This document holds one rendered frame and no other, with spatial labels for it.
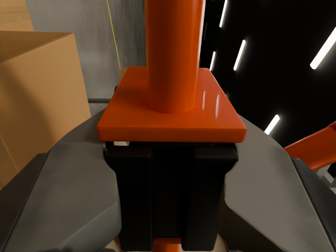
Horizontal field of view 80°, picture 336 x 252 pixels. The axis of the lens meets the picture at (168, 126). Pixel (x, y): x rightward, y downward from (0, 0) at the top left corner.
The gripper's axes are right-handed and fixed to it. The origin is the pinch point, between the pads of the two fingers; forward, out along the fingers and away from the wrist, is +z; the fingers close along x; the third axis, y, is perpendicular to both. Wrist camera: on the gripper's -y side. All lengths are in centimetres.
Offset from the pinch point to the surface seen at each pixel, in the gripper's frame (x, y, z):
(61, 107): -13.1, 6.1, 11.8
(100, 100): -67, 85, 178
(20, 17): -54, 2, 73
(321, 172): 206, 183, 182
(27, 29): -54, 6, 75
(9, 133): -13.0, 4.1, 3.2
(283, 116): 284, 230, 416
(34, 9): -110, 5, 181
